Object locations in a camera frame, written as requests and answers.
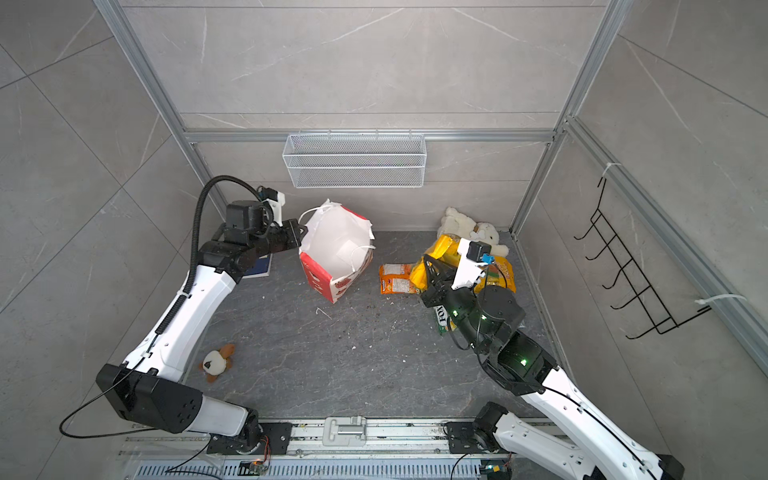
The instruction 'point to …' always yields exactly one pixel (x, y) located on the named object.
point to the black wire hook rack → (647, 301)
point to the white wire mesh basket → (354, 161)
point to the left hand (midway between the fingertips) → (307, 221)
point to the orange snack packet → (395, 278)
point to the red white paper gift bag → (336, 245)
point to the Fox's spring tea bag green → (441, 318)
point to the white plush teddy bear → (454, 222)
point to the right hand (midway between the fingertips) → (425, 256)
